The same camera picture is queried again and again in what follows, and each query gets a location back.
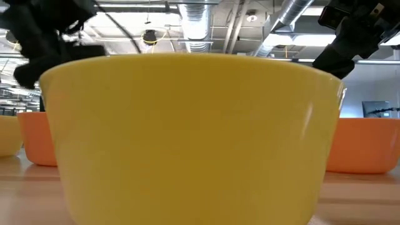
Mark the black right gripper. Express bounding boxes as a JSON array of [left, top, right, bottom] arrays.
[[312, 0, 400, 79]]

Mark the long ceiling light strip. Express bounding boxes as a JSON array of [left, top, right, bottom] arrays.
[[0, 53, 400, 65]]

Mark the slanted silver ceiling duct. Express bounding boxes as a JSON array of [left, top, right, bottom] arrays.
[[253, 0, 316, 58]]

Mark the rectangular grey ceiling duct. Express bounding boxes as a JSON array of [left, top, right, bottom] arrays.
[[271, 14, 337, 35]]

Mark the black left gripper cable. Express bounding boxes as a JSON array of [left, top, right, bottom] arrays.
[[92, 0, 143, 54]]

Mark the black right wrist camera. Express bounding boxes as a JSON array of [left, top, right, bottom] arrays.
[[317, 5, 346, 31]]

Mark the round silver ceiling duct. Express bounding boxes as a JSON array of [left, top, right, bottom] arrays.
[[177, 0, 215, 54]]

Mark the computer monitor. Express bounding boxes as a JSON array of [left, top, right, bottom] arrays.
[[362, 100, 391, 119]]

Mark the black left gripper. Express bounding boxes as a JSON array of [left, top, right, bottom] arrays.
[[0, 0, 107, 90]]

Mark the black ceiling device yellow cable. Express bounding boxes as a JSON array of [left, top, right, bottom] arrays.
[[142, 29, 159, 47], [4, 29, 20, 45]]

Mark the orange plastic mini bowl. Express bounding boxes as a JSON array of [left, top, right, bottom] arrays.
[[17, 111, 59, 168], [326, 117, 400, 175]]

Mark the yellow plastic mini bowl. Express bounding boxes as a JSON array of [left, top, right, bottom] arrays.
[[0, 114, 24, 158], [39, 52, 347, 225]]

